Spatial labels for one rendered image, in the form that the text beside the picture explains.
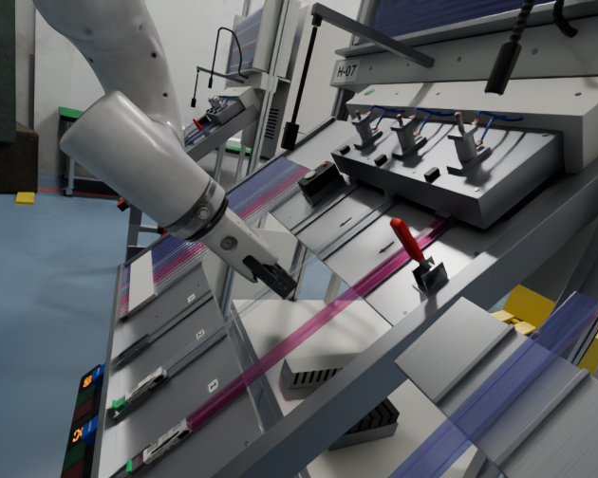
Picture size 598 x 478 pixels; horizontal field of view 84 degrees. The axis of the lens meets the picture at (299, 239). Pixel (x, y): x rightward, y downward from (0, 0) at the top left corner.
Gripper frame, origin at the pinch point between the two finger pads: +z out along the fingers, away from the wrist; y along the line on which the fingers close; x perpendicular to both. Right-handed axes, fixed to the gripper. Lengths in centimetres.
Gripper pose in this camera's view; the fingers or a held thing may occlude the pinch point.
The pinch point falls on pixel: (279, 280)
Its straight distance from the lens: 51.2
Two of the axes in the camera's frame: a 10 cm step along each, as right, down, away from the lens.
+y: -4.0, -3.7, 8.4
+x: -7.0, 7.1, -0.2
